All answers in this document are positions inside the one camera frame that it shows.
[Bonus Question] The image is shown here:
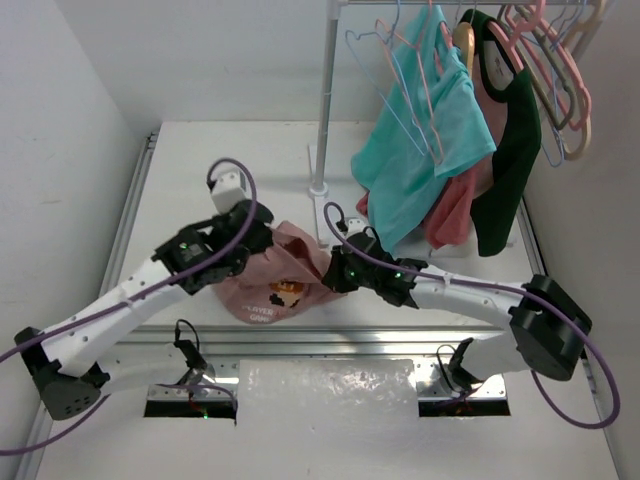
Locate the pink printed t shirt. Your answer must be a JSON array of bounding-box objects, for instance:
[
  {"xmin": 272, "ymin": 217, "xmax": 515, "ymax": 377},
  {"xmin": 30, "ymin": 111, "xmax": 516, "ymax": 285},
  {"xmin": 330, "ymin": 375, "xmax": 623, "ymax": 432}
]
[{"xmin": 213, "ymin": 221, "xmax": 342, "ymax": 324}]

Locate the blue wire hanger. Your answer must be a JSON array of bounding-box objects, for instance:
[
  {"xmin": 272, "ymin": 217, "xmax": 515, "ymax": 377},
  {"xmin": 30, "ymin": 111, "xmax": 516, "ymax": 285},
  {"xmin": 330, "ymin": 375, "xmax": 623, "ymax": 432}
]
[
  {"xmin": 545, "ymin": 1, "xmax": 592, "ymax": 167},
  {"xmin": 344, "ymin": 27, "xmax": 444, "ymax": 165}
]

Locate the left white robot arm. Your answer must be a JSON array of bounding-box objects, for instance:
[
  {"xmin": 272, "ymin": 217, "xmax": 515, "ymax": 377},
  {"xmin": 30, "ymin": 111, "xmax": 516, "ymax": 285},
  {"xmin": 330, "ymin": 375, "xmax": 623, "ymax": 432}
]
[{"xmin": 14, "ymin": 200, "xmax": 274, "ymax": 420}]

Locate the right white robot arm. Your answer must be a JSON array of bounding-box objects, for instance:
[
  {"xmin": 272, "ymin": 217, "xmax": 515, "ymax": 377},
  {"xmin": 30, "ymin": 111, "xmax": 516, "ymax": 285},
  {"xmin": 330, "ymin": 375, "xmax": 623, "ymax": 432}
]
[{"xmin": 322, "ymin": 231, "xmax": 592, "ymax": 392}]

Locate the dark green pink shirt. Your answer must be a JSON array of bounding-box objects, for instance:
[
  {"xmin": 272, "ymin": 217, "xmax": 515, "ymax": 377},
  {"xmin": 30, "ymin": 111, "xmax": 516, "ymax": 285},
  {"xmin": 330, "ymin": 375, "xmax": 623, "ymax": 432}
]
[{"xmin": 462, "ymin": 9, "xmax": 542, "ymax": 257}]

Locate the teal t shirt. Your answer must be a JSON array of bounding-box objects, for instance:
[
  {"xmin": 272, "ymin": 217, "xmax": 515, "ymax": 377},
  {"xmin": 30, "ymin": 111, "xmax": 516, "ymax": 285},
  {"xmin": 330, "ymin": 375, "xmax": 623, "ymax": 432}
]
[{"xmin": 351, "ymin": 5, "xmax": 496, "ymax": 252}]

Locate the wooden hanger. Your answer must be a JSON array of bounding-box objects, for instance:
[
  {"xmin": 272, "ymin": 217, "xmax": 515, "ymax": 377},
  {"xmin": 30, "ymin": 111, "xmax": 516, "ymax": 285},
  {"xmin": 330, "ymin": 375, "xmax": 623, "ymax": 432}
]
[{"xmin": 452, "ymin": 22, "xmax": 475, "ymax": 75}]

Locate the pink plastic hanger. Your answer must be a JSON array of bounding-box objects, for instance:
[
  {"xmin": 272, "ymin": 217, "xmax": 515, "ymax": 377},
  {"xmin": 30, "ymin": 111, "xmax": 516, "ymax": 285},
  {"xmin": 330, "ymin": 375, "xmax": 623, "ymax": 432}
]
[{"xmin": 490, "ymin": 1, "xmax": 592, "ymax": 135}]

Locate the grey plastic hanger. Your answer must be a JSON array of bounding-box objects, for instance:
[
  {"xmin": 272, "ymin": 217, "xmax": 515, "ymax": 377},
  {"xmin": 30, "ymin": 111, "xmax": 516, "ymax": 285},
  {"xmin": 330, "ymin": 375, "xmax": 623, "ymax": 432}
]
[{"xmin": 522, "ymin": 27, "xmax": 577, "ymax": 130}]

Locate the beige plastic hanger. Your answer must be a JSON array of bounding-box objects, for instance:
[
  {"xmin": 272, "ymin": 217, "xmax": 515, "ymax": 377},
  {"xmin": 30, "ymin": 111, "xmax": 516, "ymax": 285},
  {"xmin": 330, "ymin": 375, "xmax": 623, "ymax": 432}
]
[{"xmin": 509, "ymin": 0, "xmax": 609, "ymax": 162}]

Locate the coral red garment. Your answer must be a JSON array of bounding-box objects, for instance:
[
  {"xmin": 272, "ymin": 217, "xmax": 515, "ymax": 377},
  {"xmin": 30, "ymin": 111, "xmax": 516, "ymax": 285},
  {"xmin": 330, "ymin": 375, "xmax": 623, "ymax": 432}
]
[{"xmin": 355, "ymin": 169, "xmax": 489, "ymax": 250}]

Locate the white clothes rack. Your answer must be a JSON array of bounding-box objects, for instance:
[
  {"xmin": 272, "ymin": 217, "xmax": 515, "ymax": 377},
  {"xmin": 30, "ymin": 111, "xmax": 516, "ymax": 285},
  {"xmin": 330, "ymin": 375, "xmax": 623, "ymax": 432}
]
[{"xmin": 308, "ymin": 1, "xmax": 613, "ymax": 246}]

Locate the white foam sheet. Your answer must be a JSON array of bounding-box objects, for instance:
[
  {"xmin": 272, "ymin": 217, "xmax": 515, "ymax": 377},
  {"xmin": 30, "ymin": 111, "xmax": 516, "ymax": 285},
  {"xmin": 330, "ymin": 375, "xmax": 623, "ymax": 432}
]
[{"xmin": 237, "ymin": 359, "xmax": 418, "ymax": 425}]

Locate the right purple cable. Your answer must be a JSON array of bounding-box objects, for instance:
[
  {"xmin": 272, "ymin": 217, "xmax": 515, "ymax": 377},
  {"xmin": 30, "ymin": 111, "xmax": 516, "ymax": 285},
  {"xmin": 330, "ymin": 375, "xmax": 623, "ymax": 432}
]
[{"xmin": 323, "ymin": 201, "xmax": 622, "ymax": 431}]

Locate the purple cable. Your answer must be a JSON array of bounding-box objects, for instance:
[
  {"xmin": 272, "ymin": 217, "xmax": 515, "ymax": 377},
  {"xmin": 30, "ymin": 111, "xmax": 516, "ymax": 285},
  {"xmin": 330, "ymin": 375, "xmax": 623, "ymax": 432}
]
[
  {"xmin": 0, "ymin": 157, "xmax": 259, "ymax": 456},
  {"xmin": 323, "ymin": 201, "xmax": 622, "ymax": 431}
]

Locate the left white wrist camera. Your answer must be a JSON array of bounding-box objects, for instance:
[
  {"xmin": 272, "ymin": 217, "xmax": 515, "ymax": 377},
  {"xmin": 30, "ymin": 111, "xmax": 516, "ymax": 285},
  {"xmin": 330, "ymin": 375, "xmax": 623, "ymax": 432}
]
[{"xmin": 208, "ymin": 169, "xmax": 249, "ymax": 214}]

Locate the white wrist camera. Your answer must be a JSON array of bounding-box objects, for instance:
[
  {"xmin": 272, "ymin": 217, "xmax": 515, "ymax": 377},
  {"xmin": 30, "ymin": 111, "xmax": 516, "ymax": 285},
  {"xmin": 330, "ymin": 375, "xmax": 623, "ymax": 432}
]
[
  {"xmin": 208, "ymin": 169, "xmax": 249, "ymax": 214},
  {"xmin": 342, "ymin": 217, "xmax": 369, "ymax": 238}
]

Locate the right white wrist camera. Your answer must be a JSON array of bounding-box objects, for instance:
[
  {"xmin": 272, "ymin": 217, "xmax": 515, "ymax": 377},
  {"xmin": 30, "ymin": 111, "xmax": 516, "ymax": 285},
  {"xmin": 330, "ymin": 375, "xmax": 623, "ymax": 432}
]
[{"xmin": 342, "ymin": 217, "xmax": 369, "ymax": 238}]

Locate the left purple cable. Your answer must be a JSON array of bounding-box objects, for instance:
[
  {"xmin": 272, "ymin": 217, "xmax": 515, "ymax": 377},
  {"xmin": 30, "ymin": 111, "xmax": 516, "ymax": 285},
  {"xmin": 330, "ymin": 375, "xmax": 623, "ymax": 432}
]
[{"xmin": 0, "ymin": 157, "xmax": 259, "ymax": 456}]

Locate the aluminium rail frame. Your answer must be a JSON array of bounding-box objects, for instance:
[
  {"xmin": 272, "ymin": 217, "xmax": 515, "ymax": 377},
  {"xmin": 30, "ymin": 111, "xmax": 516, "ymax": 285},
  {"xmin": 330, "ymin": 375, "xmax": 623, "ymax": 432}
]
[{"xmin": 17, "ymin": 121, "xmax": 617, "ymax": 479}]

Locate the pink wire hanger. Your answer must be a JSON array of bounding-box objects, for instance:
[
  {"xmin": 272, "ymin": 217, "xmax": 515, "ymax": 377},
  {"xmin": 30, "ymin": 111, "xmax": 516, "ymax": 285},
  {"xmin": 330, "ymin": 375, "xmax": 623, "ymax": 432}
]
[{"xmin": 374, "ymin": 1, "xmax": 434, "ymax": 142}]

